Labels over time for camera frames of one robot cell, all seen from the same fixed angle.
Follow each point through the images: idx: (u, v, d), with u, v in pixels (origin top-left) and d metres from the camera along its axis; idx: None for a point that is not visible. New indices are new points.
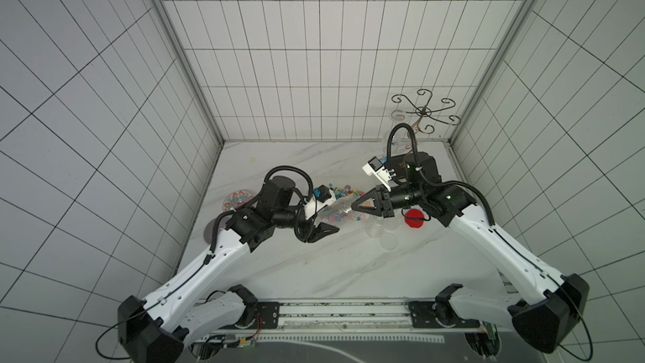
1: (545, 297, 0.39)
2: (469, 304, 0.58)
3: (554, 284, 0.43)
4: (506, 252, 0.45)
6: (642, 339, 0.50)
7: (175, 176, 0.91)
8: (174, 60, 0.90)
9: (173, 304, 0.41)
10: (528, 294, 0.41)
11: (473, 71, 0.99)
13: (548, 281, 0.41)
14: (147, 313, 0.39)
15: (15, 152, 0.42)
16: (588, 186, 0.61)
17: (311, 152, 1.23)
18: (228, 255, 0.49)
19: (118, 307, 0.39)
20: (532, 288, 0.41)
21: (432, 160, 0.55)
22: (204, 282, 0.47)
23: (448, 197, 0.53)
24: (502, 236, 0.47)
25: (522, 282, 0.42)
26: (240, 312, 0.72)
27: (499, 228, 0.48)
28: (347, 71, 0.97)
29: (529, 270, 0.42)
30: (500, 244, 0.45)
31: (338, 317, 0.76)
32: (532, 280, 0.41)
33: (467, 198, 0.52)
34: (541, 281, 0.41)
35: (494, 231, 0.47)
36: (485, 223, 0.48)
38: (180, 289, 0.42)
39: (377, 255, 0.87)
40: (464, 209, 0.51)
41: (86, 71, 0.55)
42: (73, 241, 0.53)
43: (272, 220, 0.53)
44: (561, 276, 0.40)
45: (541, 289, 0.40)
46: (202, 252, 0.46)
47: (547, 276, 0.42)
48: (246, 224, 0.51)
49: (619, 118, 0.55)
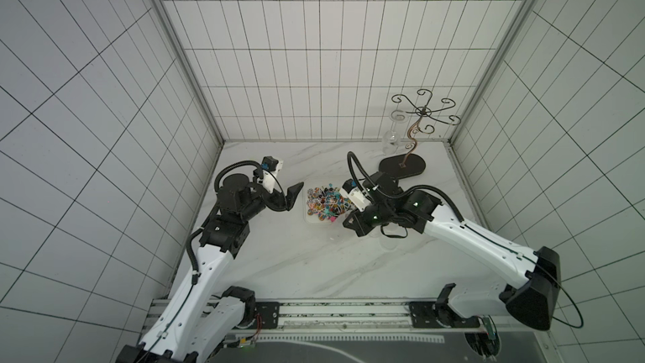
1: (527, 278, 0.40)
2: (464, 303, 0.59)
3: (532, 263, 0.46)
4: (483, 244, 0.46)
6: (642, 339, 0.50)
7: (175, 176, 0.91)
8: (174, 60, 0.90)
9: (175, 333, 0.40)
10: (512, 279, 0.43)
11: (473, 71, 0.99)
13: (527, 260, 0.43)
14: (151, 350, 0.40)
15: (15, 152, 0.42)
16: (588, 187, 0.61)
17: (311, 152, 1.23)
18: (213, 266, 0.49)
19: (116, 358, 0.37)
20: (515, 272, 0.42)
21: (387, 175, 0.58)
22: (200, 301, 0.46)
23: (415, 204, 0.53)
24: (474, 229, 0.48)
25: (504, 270, 0.43)
26: (243, 309, 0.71)
27: (468, 223, 0.49)
28: (347, 71, 0.97)
29: (507, 257, 0.43)
30: (476, 239, 0.46)
31: (338, 318, 0.76)
32: (511, 265, 0.42)
33: (433, 200, 0.53)
34: (521, 265, 0.42)
35: (465, 226, 0.48)
36: (455, 221, 0.49)
38: (178, 316, 0.41)
39: (377, 255, 0.87)
40: (432, 213, 0.51)
41: (86, 71, 0.55)
42: (73, 241, 0.53)
43: (240, 218, 0.56)
44: (533, 253, 0.43)
45: (522, 270, 0.42)
46: (186, 276, 0.46)
47: (523, 256, 0.43)
48: (219, 234, 0.51)
49: (619, 119, 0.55)
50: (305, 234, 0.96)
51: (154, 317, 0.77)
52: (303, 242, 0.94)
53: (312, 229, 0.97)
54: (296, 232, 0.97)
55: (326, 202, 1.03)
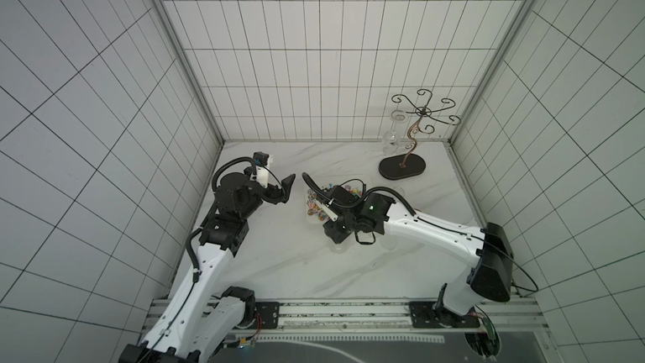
1: (479, 256, 0.42)
2: (450, 295, 0.61)
3: (479, 242, 0.51)
4: (436, 232, 0.48)
6: (642, 339, 0.50)
7: (175, 176, 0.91)
8: (174, 60, 0.90)
9: (178, 330, 0.40)
10: (467, 260, 0.46)
11: (473, 71, 0.99)
13: (474, 239, 0.45)
14: (154, 349, 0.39)
15: (15, 152, 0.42)
16: (588, 186, 0.61)
17: (310, 152, 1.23)
18: (214, 265, 0.49)
19: (119, 358, 0.37)
20: (468, 254, 0.45)
21: (340, 187, 0.60)
22: (201, 299, 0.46)
23: (370, 208, 0.54)
24: (427, 220, 0.50)
25: (459, 253, 0.46)
26: (243, 308, 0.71)
27: (421, 215, 0.51)
28: (348, 71, 0.97)
29: (458, 240, 0.46)
30: (430, 228, 0.49)
31: (337, 318, 0.76)
32: (463, 247, 0.45)
33: (387, 201, 0.55)
34: (471, 246, 0.44)
35: (417, 219, 0.50)
36: (409, 217, 0.51)
38: (180, 313, 0.42)
39: (377, 255, 0.87)
40: (388, 213, 0.53)
41: (86, 71, 0.55)
42: (74, 241, 0.53)
43: (239, 217, 0.56)
44: (480, 231, 0.46)
45: (474, 250, 0.44)
46: (187, 275, 0.46)
47: (471, 236, 0.46)
48: (218, 234, 0.51)
49: (619, 119, 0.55)
50: (305, 234, 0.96)
51: (154, 317, 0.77)
52: (302, 242, 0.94)
53: (312, 229, 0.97)
54: (296, 232, 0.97)
55: None
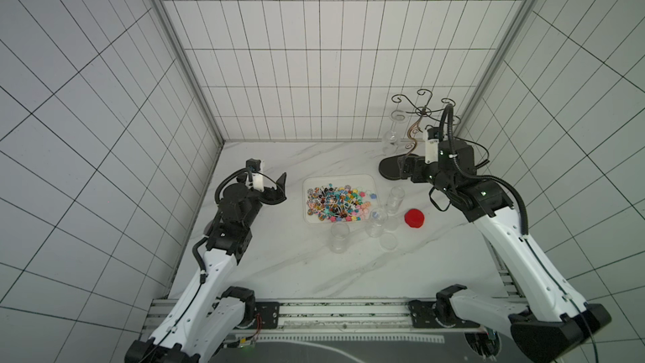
1: (559, 319, 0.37)
2: (467, 302, 0.58)
3: (575, 309, 0.38)
4: (531, 265, 0.41)
6: (642, 339, 0.50)
7: (175, 176, 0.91)
8: (174, 60, 0.90)
9: (184, 328, 0.42)
10: (542, 312, 0.39)
11: (472, 72, 1.00)
13: (569, 304, 0.39)
14: (160, 345, 0.40)
15: (15, 152, 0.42)
16: (588, 186, 0.61)
17: (310, 152, 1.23)
18: (220, 269, 0.52)
19: (127, 355, 0.38)
20: (549, 307, 0.38)
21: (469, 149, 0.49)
22: (207, 300, 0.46)
23: (482, 192, 0.48)
24: (532, 249, 0.43)
25: (541, 301, 0.39)
26: (243, 308, 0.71)
27: (530, 239, 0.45)
28: (347, 71, 0.97)
29: (551, 289, 0.40)
30: (527, 257, 0.42)
31: (338, 317, 0.76)
32: (550, 299, 0.39)
33: (502, 200, 0.47)
34: (561, 303, 0.39)
35: (524, 241, 0.43)
36: (516, 231, 0.44)
38: (186, 313, 0.43)
39: (377, 255, 0.87)
40: (496, 210, 0.46)
41: (86, 71, 0.55)
42: (74, 241, 0.53)
43: (243, 224, 0.59)
44: (584, 302, 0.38)
45: (558, 310, 0.38)
46: (195, 276, 0.48)
47: (570, 299, 0.39)
48: (226, 239, 0.54)
49: (620, 119, 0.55)
50: (305, 234, 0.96)
51: (154, 317, 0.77)
52: (302, 242, 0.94)
53: (312, 229, 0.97)
54: (296, 232, 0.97)
55: (326, 202, 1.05)
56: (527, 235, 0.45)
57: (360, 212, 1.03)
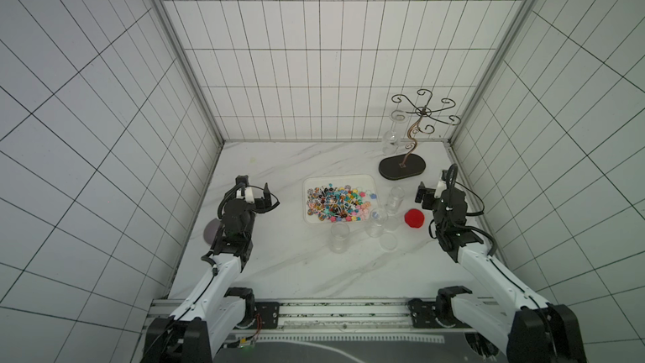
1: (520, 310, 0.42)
2: (468, 307, 0.58)
3: (534, 303, 0.44)
4: (496, 276, 0.50)
6: (642, 339, 0.50)
7: (175, 176, 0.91)
8: (174, 60, 0.90)
9: (202, 307, 0.46)
10: (511, 312, 0.42)
11: (473, 72, 0.99)
13: (529, 299, 0.44)
14: (180, 320, 0.43)
15: (16, 152, 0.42)
16: (589, 187, 0.61)
17: (310, 152, 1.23)
18: (229, 266, 0.57)
19: (149, 328, 0.41)
20: (511, 302, 0.44)
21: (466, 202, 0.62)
22: (218, 290, 0.53)
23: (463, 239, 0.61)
24: (499, 266, 0.52)
25: (506, 301, 0.45)
26: (243, 307, 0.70)
27: (495, 259, 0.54)
28: (348, 71, 0.97)
29: (512, 289, 0.47)
30: (494, 270, 0.51)
31: (338, 317, 0.76)
32: (512, 297, 0.45)
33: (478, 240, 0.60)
34: (520, 297, 0.45)
35: (490, 260, 0.54)
36: (483, 255, 0.55)
38: (201, 296, 0.47)
39: (377, 255, 0.87)
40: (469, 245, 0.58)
41: (86, 71, 0.55)
42: (73, 241, 0.53)
43: (244, 236, 0.66)
44: (544, 300, 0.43)
45: (519, 302, 0.44)
46: (207, 271, 0.53)
47: (530, 297, 0.45)
48: (230, 248, 0.60)
49: (619, 119, 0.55)
50: (305, 234, 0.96)
51: (154, 317, 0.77)
52: (302, 242, 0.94)
53: (312, 229, 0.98)
54: (296, 232, 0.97)
55: (326, 202, 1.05)
56: (490, 255, 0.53)
57: (360, 212, 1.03)
